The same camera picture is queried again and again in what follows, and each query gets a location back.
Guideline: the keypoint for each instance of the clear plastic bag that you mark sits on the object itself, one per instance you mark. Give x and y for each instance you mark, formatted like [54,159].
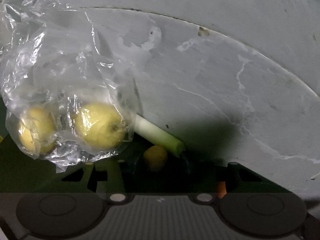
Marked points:
[52,56]

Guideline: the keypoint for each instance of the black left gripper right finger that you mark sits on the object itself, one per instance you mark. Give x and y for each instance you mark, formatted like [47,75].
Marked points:
[240,179]

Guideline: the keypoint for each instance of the yellow apple in bag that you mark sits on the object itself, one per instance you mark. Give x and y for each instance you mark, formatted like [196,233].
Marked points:
[100,126]
[36,130]

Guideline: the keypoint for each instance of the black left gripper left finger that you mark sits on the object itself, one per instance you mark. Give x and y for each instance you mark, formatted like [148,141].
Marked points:
[131,174]

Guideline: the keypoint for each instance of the small brown kiwi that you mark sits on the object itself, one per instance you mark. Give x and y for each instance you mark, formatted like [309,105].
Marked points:
[155,156]

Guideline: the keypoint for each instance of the yellow apple in bag right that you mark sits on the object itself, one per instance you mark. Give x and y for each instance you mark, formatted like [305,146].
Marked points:
[100,126]

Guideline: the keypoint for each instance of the yellow apple in bag left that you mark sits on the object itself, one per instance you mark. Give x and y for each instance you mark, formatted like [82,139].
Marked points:
[36,130]

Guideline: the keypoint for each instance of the green leek stalk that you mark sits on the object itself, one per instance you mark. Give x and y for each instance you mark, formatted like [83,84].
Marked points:
[157,136]

